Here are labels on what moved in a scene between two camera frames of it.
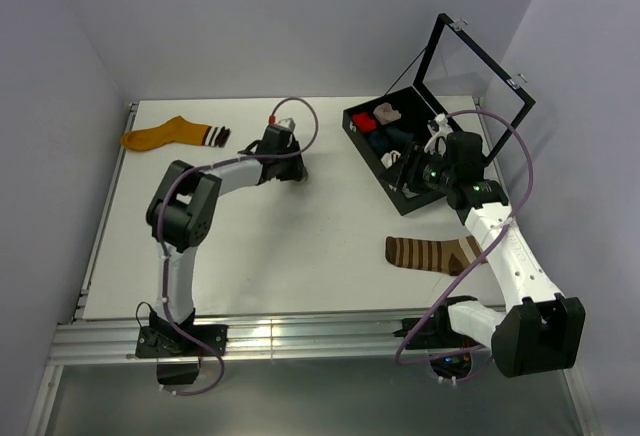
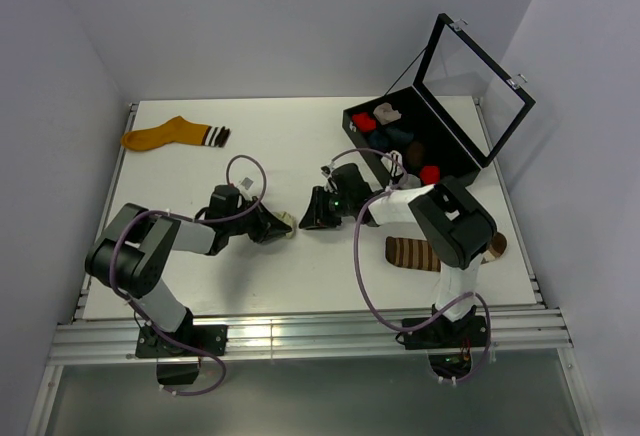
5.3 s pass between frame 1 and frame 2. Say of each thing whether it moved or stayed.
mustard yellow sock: stayed
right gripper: moved
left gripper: moved
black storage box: stayed
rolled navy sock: stayed
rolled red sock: stayed
